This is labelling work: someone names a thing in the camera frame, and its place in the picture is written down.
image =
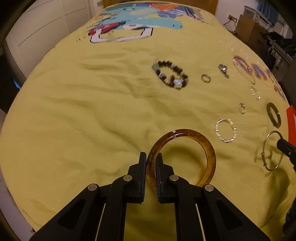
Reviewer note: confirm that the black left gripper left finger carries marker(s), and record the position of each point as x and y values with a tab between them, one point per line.
137	184

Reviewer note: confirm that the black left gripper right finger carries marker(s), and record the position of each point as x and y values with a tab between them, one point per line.
165	191

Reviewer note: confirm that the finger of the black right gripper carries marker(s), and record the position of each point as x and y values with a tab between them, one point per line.
288	149

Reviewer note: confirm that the amber resin bangle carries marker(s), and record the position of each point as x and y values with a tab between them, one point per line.
186	133

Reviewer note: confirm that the thin silver wire bangle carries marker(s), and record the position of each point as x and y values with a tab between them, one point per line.
263	151

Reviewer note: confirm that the dark horn bangle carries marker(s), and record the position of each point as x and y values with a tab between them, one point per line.
273	114

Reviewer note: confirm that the red jewelry box tray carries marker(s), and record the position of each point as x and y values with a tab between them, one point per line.
291	119

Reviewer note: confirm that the silver charm pendant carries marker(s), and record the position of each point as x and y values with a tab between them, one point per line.
223	70

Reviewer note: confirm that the wooden drawer cabinet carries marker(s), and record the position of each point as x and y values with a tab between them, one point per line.
251	33

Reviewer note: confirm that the white printer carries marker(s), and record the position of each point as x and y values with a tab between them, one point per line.
257	16

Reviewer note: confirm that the white wardrobe doors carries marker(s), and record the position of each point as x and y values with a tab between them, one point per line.
39	29

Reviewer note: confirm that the wall power socket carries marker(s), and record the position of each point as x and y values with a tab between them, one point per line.
232	18

